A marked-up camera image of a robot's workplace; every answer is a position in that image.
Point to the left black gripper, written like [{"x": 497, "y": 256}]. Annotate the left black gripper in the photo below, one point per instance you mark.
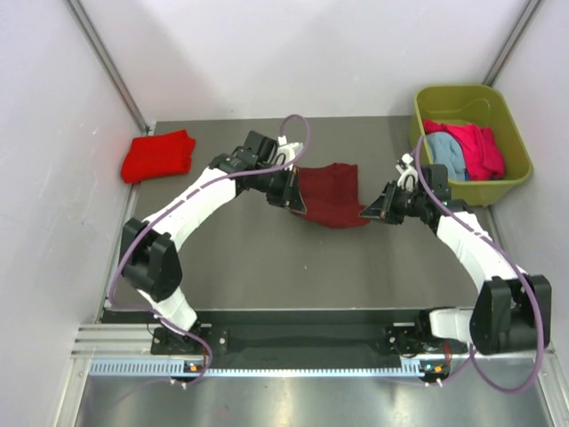
[{"x": 288, "y": 195}]

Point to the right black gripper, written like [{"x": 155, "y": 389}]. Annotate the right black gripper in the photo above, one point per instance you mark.
[{"x": 383, "y": 207}]

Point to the dark red t-shirt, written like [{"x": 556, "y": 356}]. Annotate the dark red t-shirt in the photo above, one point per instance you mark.
[{"x": 331, "y": 196}]

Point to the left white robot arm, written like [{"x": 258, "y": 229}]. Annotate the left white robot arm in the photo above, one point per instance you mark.
[{"x": 149, "y": 251}]

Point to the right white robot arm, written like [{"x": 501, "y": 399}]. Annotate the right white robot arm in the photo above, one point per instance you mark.
[{"x": 512, "y": 310}]

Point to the light blue garment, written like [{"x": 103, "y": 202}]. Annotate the light blue garment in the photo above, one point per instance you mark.
[{"x": 447, "y": 151}]

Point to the pink garment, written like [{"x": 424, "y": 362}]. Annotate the pink garment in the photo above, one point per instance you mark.
[{"x": 484, "y": 161}]

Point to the olive green plastic bin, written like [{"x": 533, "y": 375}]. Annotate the olive green plastic bin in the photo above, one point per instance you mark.
[{"x": 482, "y": 106}]

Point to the folded bright red t-shirt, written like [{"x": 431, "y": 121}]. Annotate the folded bright red t-shirt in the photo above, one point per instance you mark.
[{"x": 157, "y": 156}]

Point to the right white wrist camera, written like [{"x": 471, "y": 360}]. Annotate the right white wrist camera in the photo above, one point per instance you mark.
[{"x": 408, "y": 176}]

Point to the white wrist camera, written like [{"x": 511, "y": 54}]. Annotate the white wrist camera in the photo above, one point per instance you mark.
[
  {"x": 287, "y": 151},
  {"x": 408, "y": 176}
]

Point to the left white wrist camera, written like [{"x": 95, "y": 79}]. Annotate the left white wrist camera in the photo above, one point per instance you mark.
[{"x": 287, "y": 151}]

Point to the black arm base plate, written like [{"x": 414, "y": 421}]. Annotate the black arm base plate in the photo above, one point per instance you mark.
[{"x": 378, "y": 339}]

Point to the aluminium front rail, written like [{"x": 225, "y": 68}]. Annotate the aluminium front rail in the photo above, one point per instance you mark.
[{"x": 153, "y": 340}]

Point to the grey slotted cable duct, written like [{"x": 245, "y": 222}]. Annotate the grey slotted cable duct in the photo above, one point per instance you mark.
[{"x": 180, "y": 368}]

